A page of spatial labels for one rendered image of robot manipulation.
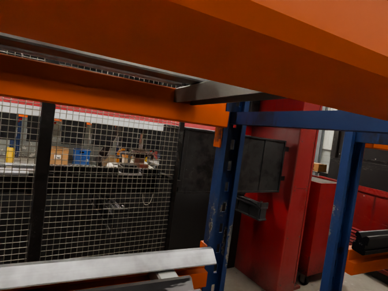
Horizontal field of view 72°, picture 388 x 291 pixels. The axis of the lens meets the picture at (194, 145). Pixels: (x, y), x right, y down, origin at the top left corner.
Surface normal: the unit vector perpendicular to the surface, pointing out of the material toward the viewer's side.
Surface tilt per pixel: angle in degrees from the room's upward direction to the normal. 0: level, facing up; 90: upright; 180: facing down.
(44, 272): 45
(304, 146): 90
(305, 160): 90
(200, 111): 90
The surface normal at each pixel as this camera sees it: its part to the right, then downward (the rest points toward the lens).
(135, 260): 0.40, -0.63
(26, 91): 0.43, 0.11
